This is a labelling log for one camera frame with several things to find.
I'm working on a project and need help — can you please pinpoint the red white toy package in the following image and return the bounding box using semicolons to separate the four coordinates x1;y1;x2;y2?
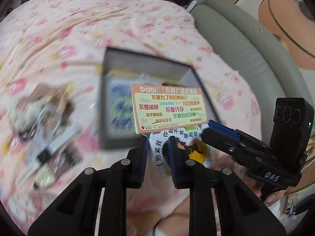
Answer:
16;104;80;186

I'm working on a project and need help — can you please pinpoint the white cartoon sticker sheet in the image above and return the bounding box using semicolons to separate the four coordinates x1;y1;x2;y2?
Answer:
149;124;211;169

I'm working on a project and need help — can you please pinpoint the person's hand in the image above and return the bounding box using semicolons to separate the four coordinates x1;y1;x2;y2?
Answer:
244;175;286;206

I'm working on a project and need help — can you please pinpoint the wooden comb with pouch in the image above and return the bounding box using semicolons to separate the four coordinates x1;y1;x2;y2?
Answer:
5;83;71;141

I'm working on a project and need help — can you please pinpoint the cartoon boy sticker pack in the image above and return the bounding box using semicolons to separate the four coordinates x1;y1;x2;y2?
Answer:
107;77;136;136

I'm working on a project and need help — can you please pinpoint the black camera box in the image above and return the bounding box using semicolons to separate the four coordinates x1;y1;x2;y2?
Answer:
269;98;314;175

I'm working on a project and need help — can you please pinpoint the grey padded headboard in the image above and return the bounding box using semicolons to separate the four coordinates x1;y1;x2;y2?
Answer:
190;0;314;142

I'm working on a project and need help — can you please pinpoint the black cardboard storage box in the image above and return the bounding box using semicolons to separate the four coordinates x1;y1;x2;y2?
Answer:
99;47;221;150

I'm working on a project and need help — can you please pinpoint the brown sachet packet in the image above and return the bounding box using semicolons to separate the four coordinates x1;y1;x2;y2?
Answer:
52;144;82;178

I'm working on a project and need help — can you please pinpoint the pink cartoon print blanket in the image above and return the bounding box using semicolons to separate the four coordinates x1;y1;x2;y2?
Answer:
1;0;262;232

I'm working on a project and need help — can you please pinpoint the orange babi sticker card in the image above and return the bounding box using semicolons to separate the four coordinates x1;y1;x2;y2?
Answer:
131;84;208;134

